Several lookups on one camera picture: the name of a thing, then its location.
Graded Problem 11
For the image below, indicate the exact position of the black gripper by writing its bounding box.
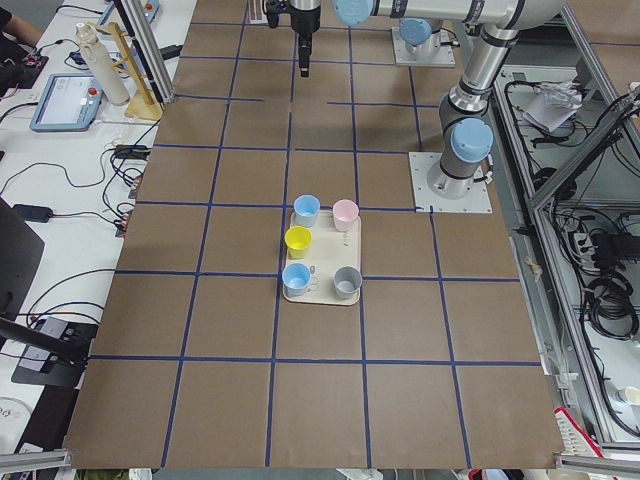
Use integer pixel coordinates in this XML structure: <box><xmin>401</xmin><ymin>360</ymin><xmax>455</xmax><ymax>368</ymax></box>
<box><xmin>289</xmin><ymin>7</ymin><xmax>320</xmax><ymax>78</ymax></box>

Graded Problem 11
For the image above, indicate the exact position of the blue cup near pink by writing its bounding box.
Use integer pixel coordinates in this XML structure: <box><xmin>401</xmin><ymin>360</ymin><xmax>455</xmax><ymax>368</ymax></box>
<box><xmin>293</xmin><ymin>194</ymin><xmax>320</xmax><ymax>228</ymax></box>

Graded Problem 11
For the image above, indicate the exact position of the pink plastic cup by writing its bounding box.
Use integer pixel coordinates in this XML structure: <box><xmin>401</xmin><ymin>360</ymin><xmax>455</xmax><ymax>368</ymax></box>
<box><xmin>332</xmin><ymin>199</ymin><xmax>359</xmax><ymax>232</ymax></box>

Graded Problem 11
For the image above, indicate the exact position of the yellow plastic cup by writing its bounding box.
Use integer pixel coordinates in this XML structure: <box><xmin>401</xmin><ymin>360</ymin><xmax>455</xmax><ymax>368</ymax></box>
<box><xmin>284</xmin><ymin>226</ymin><xmax>312</xmax><ymax>259</ymax></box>

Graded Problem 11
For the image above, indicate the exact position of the blue cup tray end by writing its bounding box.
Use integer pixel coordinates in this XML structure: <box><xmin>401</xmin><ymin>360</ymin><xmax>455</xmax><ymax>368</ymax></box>
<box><xmin>282</xmin><ymin>263</ymin><xmax>311</xmax><ymax>298</ymax></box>

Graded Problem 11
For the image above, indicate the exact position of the grey plastic cup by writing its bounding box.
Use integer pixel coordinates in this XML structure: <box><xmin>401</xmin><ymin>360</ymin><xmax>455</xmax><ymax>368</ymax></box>
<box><xmin>333</xmin><ymin>266</ymin><xmax>362</xmax><ymax>300</ymax></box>

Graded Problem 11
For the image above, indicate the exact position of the wooden stand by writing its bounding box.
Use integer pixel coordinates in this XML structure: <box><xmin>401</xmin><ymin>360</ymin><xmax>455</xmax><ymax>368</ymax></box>
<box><xmin>100</xmin><ymin>22</ymin><xmax>163</xmax><ymax>121</ymax></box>

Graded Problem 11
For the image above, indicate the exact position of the white water bottle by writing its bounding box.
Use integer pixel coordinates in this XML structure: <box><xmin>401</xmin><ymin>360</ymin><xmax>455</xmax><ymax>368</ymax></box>
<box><xmin>76</xmin><ymin>22</ymin><xmax>130</xmax><ymax>105</ymax></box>

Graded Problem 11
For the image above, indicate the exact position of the cream plastic tray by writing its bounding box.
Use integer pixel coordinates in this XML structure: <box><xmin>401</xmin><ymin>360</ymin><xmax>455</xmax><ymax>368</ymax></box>
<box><xmin>283</xmin><ymin>210</ymin><xmax>361</xmax><ymax>306</ymax></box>

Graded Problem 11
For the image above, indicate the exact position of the blue teach pendant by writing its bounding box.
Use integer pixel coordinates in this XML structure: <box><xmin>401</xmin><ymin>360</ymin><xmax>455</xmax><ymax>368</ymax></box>
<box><xmin>30</xmin><ymin>73</ymin><xmax>103</xmax><ymax>132</ymax></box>

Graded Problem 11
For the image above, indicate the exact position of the black power adapter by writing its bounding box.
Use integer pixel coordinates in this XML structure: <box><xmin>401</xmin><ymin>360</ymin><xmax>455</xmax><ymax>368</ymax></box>
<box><xmin>12</xmin><ymin>204</ymin><xmax>54</xmax><ymax>223</ymax></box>

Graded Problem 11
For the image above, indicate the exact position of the black monitor stand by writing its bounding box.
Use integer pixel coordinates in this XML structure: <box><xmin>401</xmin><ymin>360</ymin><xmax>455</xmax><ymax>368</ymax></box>
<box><xmin>1</xmin><ymin>202</ymin><xmax>98</xmax><ymax>388</ymax></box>

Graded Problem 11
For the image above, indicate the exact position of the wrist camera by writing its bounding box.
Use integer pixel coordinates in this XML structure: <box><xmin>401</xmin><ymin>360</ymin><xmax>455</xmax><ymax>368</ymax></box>
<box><xmin>261</xmin><ymin>0</ymin><xmax>288</xmax><ymax>29</ymax></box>

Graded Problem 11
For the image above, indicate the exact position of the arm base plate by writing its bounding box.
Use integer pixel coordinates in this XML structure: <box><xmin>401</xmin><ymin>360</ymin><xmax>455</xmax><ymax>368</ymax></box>
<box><xmin>391</xmin><ymin>27</ymin><xmax>456</xmax><ymax>68</ymax></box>
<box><xmin>408</xmin><ymin>152</ymin><xmax>492</xmax><ymax>214</ymax></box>

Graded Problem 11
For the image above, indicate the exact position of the aluminium frame post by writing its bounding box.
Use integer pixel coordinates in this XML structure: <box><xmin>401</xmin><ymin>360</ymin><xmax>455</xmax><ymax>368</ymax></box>
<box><xmin>114</xmin><ymin>0</ymin><xmax>175</xmax><ymax>105</ymax></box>

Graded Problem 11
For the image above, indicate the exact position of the black cable bundle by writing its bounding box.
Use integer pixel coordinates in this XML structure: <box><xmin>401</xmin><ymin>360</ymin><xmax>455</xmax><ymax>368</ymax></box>
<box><xmin>579</xmin><ymin>219</ymin><xmax>640</xmax><ymax>346</ymax></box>

